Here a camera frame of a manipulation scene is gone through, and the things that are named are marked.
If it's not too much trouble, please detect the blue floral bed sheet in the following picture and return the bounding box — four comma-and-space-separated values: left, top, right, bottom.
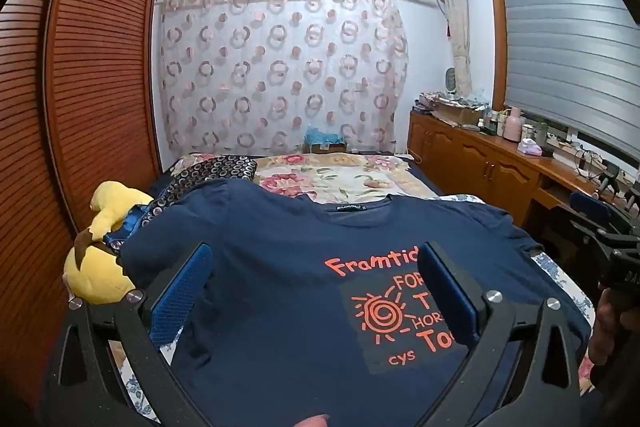
107, 194, 601, 427

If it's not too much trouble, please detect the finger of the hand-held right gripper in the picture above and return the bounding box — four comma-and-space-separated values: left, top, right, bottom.
570, 219, 616, 255
570, 192, 621, 228

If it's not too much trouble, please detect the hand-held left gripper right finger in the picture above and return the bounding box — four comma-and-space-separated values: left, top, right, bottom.
417, 242, 583, 427

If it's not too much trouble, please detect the wooden cabinet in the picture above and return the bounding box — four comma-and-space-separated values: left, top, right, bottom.
407, 107, 640, 233

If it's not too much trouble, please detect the wooden louvred wardrobe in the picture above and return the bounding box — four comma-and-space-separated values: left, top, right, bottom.
0, 0, 166, 338

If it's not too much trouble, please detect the beige tied curtain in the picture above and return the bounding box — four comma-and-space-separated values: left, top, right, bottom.
437, 0, 473, 95

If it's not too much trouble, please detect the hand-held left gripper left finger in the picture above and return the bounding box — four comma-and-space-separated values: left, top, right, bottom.
42, 242, 216, 427

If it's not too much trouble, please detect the dark ring-print cloth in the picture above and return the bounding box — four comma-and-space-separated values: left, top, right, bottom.
145, 154, 258, 228

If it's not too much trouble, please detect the cardboard box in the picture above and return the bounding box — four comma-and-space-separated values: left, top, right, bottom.
432, 102, 486, 128

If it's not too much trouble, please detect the pink thermos jug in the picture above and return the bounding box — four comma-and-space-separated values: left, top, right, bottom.
502, 107, 526, 142

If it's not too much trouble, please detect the navy printed t-shirt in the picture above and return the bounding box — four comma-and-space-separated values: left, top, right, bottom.
120, 179, 593, 427

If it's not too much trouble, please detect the yellow plush toy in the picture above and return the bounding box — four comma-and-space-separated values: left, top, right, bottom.
62, 181, 156, 305

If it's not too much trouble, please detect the small white fan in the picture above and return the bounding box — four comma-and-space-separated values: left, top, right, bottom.
444, 67, 461, 100

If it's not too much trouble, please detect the floral blanket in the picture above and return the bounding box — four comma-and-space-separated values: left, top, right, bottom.
175, 152, 446, 208

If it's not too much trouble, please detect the box with blue bag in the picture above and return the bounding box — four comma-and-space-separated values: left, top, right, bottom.
305, 127, 348, 154

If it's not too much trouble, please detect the sheer circle-print curtain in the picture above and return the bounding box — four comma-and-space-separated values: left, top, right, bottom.
155, 0, 408, 158

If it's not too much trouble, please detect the person's right hand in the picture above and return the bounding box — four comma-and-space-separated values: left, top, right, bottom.
587, 289, 623, 368

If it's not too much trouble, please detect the grey window blind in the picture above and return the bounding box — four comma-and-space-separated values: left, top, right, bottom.
497, 0, 640, 152

